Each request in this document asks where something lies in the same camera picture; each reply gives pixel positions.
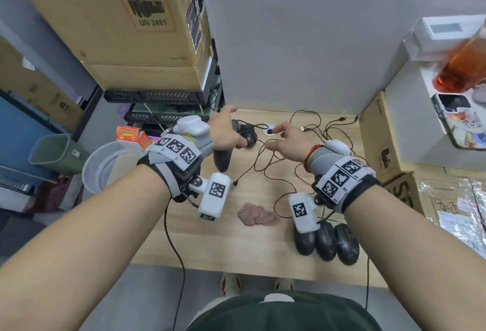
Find cardboard box with black logo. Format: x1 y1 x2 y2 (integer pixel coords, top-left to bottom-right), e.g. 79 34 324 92
384 170 486 259

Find white right wrist puck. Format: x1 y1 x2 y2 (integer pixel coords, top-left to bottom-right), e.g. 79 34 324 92
325 140 351 157

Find person's right forearm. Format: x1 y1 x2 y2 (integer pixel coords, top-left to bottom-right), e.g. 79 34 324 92
343 186 486 331

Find blue panel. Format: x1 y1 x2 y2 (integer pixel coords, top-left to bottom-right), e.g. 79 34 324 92
0 95 65 182

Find phone with colourful case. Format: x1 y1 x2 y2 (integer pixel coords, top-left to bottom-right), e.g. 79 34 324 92
431 93 486 151

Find black left rig cable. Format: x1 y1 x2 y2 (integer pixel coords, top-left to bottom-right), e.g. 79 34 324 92
164 199 187 327

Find small stamped cardboard box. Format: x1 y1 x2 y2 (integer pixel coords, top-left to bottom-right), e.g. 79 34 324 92
358 91 415 185

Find white left wrist puck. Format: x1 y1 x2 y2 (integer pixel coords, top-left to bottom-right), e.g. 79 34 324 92
173 115 211 137

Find left wrist camera rig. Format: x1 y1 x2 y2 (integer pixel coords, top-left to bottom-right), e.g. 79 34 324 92
137 135 231 223

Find small white boxes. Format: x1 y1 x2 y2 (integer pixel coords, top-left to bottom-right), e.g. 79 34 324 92
403 14 486 62

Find pink fluffy wiping cloth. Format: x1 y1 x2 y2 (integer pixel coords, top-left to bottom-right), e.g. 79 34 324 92
237 202 281 228

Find person's left shoe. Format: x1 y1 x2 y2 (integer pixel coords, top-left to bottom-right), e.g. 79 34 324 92
221 272 242 297

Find dark red bag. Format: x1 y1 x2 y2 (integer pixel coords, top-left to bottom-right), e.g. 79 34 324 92
36 174 84 213

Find large stamped cardboard box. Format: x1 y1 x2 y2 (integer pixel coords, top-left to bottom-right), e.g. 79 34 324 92
7 0 213 68

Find green trash bin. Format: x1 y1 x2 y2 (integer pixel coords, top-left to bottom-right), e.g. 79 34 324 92
28 133 90 174

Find person's dark shirt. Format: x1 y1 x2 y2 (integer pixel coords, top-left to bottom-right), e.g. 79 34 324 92
186 290 382 331

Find grey slatted panel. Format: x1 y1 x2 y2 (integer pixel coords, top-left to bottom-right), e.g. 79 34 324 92
0 167 37 197

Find black right rig cable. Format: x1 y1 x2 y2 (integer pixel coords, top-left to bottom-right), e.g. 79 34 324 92
364 257 371 311

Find black stacked tray rack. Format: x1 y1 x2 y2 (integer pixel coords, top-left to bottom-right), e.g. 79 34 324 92
103 38 225 130

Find large white box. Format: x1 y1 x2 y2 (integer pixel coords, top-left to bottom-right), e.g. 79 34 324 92
385 59 486 170

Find clear plastic basin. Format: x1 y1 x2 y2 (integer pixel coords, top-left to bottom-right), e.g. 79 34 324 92
82 141 143 195

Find person's right hand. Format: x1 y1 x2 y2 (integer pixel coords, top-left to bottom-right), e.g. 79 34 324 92
264 122 323 163

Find plain cardboard box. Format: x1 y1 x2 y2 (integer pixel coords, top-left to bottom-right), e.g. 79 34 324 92
83 49 213 91

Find person's left hand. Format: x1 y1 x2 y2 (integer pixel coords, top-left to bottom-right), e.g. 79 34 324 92
208 106 248 152

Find dark grey padded seat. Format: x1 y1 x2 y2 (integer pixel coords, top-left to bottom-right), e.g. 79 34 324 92
0 211 37 258

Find grey left wrist sleeve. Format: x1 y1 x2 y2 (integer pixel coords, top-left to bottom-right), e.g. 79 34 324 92
189 131 214 159

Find white wrist puck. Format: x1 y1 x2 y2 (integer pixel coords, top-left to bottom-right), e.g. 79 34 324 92
325 140 351 157
173 115 211 137

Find person's left forearm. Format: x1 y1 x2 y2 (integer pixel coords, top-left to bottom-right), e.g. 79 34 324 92
0 163 172 331

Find black computer mouse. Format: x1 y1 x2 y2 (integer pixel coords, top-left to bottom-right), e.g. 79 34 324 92
315 220 339 262
239 123 258 148
334 223 360 266
295 230 317 256
212 119 242 173

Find red string bracelet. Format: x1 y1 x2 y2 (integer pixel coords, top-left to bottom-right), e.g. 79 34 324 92
302 144 326 174

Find person's beige trousers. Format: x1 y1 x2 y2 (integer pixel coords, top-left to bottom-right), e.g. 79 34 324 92
189 296 225 324

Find orange box with green print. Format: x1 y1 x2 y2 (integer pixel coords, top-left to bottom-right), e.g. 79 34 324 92
115 125 140 143

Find grey right wrist sleeve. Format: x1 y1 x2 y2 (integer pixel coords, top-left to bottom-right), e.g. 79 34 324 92
308 146 341 174

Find orange bottle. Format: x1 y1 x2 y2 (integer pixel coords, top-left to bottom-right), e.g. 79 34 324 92
432 19 486 94

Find black rig cable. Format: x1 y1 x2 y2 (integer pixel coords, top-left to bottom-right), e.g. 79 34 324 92
164 199 187 327
364 257 371 311

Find grey wrist sleeve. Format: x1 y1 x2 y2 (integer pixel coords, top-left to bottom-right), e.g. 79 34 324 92
189 131 214 159
308 146 341 174

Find cardboard box with small prints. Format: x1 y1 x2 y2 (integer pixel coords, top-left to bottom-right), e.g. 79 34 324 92
0 36 85 134

